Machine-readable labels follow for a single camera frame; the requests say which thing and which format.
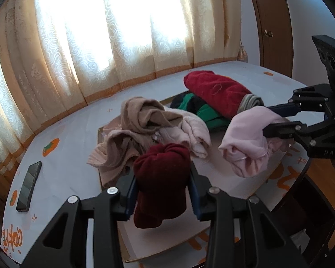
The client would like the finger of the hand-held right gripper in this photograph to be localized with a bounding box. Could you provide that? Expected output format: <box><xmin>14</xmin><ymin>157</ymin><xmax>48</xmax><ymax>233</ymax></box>
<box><xmin>265</xmin><ymin>84</ymin><xmax>334</xmax><ymax>118</ymax></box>
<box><xmin>262</xmin><ymin>119</ymin><xmax>335</xmax><ymax>153</ymax></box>

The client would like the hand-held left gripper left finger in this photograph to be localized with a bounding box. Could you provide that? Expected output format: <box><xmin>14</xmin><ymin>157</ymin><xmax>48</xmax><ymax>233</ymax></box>
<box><xmin>22</xmin><ymin>170</ymin><xmax>138</xmax><ymax>268</ymax></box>

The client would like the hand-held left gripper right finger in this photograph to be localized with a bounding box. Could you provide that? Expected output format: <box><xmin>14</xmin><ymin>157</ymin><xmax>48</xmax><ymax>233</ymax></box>
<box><xmin>188</xmin><ymin>160</ymin><xmax>305</xmax><ymax>268</ymax></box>

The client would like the smooth pale pink underwear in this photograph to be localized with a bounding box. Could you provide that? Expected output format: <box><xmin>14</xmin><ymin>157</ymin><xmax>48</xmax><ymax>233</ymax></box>
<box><xmin>218</xmin><ymin>107</ymin><xmax>296</xmax><ymax>178</ymax></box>

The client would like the maroon underwear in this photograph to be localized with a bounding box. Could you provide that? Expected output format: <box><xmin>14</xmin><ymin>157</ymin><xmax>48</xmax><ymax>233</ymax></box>
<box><xmin>132</xmin><ymin>143</ymin><xmax>191</xmax><ymax>229</ymax></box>

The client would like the beige knit underwear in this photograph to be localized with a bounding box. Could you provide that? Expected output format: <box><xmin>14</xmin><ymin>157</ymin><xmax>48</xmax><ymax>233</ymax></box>
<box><xmin>86</xmin><ymin>128</ymin><xmax>146</xmax><ymax>186</ymax></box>

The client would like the pale pink ribbed underwear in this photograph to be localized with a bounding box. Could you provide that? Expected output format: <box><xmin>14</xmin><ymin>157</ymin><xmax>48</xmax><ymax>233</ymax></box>
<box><xmin>156</xmin><ymin>114</ymin><xmax>212</xmax><ymax>158</ymax></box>

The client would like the green and black underwear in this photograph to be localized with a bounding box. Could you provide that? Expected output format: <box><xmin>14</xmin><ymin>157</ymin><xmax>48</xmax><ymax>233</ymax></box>
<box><xmin>170</xmin><ymin>93</ymin><xmax>231</xmax><ymax>130</ymax></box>

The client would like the dark red underwear grey waistband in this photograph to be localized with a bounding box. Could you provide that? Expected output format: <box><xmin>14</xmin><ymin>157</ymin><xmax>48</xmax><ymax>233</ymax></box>
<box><xmin>184</xmin><ymin>71</ymin><xmax>265</xmax><ymax>119</ymax></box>

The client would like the tan underwear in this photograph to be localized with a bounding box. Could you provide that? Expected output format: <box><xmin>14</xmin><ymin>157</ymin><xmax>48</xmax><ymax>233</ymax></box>
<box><xmin>121</xmin><ymin>97</ymin><xmax>185</xmax><ymax>140</ymax></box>

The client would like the pale cardboard sheet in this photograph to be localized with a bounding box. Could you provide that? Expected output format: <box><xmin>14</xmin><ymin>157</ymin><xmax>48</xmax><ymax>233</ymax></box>
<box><xmin>97</xmin><ymin>96</ymin><xmax>296</xmax><ymax>263</ymax></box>

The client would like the curtain tassel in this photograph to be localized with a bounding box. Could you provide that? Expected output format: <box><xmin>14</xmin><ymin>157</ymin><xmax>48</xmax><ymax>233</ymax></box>
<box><xmin>238</xmin><ymin>40</ymin><xmax>248</xmax><ymax>62</ymax></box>

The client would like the persimmon print tablecloth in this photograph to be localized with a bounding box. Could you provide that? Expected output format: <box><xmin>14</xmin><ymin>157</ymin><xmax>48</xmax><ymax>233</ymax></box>
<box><xmin>0</xmin><ymin>61</ymin><xmax>311</xmax><ymax>268</ymax></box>

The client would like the brown wooden wardrobe door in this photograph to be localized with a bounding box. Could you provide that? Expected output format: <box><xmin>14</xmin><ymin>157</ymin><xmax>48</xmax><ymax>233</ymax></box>
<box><xmin>246</xmin><ymin>0</ymin><xmax>294</xmax><ymax>76</ymax></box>

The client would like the black smartphone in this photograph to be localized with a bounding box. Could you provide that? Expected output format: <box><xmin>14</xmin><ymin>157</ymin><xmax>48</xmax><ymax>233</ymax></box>
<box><xmin>16</xmin><ymin>161</ymin><xmax>42</xmax><ymax>212</ymax></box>

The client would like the beige patterned curtain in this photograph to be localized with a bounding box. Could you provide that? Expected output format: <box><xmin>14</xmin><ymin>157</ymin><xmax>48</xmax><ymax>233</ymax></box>
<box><xmin>0</xmin><ymin>0</ymin><xmax>242</xmax><ymax>199</ymax></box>

